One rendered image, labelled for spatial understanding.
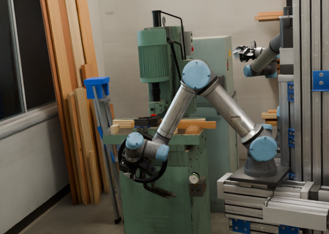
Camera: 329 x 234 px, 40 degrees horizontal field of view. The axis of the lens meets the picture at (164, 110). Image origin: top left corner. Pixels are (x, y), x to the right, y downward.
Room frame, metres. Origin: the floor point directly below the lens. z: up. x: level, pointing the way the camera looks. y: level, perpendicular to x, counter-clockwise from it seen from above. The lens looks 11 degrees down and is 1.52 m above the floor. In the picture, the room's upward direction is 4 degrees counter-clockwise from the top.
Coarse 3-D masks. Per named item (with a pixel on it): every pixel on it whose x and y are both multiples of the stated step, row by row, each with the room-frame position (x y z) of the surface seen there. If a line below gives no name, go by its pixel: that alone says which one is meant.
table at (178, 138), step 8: (120, 128) 2.81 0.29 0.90; (128, 128) 2.79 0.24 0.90; (104, 136) 2.66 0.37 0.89; (112, 136) 2.64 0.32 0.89; (120, 136) 2.63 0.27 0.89; (176, 136) 2.53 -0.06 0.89; (184, 136) 2.52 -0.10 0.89; (192, 136) 2.50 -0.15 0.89; (200, 136) 2.52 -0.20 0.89; (168, 144) 2.55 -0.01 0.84; (176, 144) 2.53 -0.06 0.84; (184, 144) 2.52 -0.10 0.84; (192, 144) 2.51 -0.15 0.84
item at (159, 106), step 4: (164, 100) 2.79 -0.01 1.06; (152, 104) 2.69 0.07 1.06; (156, 104) 2.68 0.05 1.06; (160, 104) 2.69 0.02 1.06; (156, 108) 2.68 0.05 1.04; (160, 108) 2.68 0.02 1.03; (164, 108) 2.77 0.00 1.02; (152, 112) 2.69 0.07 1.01; (156, 112) 2.68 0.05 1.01; (160, 112) 2.68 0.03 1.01
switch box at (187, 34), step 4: (180, 32) 2.96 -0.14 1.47; (184, 32) 2.95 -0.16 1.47; (188, 32) 2.95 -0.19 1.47; (184, 36) 2.95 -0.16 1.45; (188, 36) 2.95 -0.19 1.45; (192, 36) 3.03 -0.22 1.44; (188, 40) 2.95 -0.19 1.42; (192, 40) 3.03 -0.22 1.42; (188, 44) 2.95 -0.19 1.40; (192, 44) 3.02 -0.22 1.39; (188, 48) 2.95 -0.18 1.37; (188, 52) 2.95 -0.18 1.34
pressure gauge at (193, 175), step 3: (192, 174) 2.44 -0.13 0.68; (195, 174) 2.44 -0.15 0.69; (198, 174) 2.45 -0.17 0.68; (189, 177) 2.45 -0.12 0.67; (192, 177) 2.45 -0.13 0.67; (198, 177) 2.43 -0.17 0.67; (189, 180) 2.45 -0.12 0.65; (192, 180) 2.45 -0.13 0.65; (195, 180) 2.44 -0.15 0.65; (198, 180) 2.43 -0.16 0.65; (192, 183) 2.44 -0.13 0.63; (195, 183) 2.44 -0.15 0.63
